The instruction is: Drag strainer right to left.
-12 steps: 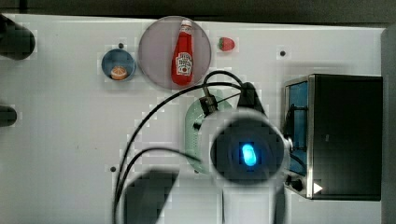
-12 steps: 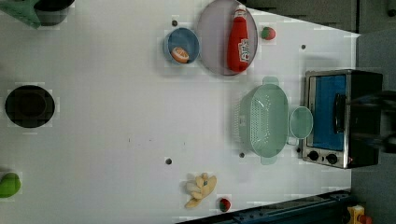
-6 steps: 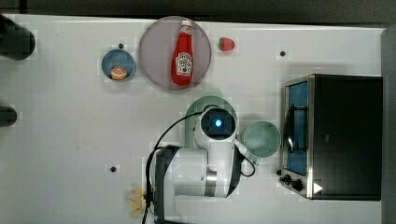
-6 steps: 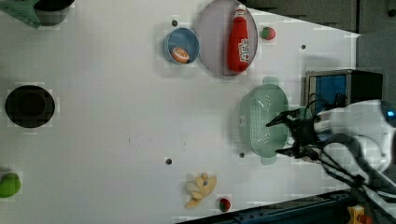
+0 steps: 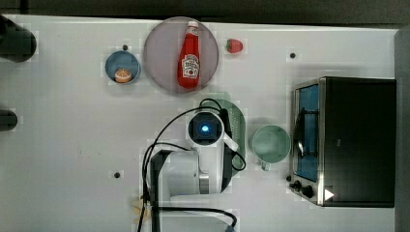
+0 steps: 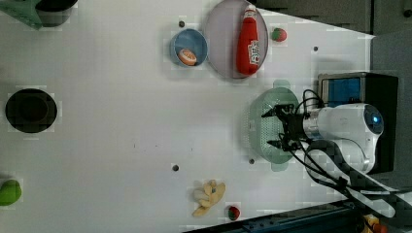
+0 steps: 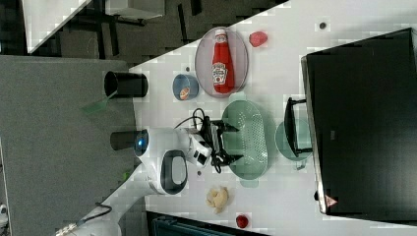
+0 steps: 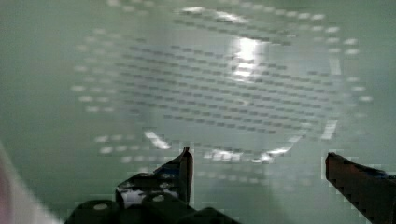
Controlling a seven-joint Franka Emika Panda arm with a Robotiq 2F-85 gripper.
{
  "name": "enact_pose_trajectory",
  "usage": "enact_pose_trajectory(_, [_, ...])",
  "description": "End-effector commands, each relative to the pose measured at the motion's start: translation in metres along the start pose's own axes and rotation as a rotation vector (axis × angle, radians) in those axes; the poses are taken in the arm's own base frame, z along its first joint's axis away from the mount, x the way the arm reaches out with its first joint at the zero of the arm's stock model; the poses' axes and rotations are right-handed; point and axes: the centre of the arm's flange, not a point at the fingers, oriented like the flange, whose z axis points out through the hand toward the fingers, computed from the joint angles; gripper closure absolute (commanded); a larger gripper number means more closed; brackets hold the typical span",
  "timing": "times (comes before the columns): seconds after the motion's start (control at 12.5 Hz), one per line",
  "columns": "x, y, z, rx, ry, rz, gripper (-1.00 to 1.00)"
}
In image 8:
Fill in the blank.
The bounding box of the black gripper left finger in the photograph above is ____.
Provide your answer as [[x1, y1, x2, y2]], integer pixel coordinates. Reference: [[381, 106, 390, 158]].
[[115, 147, 193, 208]]

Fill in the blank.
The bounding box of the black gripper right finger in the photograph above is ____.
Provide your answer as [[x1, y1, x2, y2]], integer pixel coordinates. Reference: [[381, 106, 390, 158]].
[[325, 153, 396, 224]]

